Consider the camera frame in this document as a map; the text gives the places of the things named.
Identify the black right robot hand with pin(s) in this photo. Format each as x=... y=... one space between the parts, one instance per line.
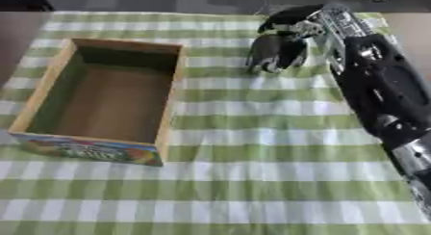
x=280 y=49

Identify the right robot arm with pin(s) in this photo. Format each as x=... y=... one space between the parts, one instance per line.
x=381 y=84

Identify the tan cardboard box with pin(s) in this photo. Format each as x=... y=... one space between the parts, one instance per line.
x=101 y=100

